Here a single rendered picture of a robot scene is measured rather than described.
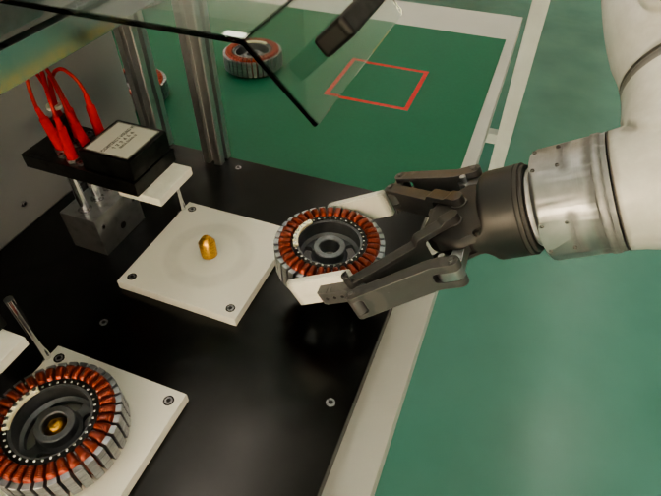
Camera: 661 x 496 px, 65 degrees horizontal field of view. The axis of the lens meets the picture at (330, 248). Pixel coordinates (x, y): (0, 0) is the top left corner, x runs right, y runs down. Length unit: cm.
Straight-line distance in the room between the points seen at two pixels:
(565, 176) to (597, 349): 127
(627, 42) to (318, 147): 51
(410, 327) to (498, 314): 105
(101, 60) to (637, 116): 65
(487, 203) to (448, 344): 112
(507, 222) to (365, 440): 24
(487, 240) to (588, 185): 8
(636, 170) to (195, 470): 41
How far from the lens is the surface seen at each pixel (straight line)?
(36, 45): 53
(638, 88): 44
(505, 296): 168
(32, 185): 76
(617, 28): 48
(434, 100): 99
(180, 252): 64
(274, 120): 92
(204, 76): 71
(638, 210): 40
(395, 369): 56
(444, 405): 141
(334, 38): 44
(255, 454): 49
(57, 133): 59
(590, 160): 40
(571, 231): 41
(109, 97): 83
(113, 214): 67
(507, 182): 42
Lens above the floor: 122
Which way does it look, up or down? 45 degrees down
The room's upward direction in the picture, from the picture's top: straight up
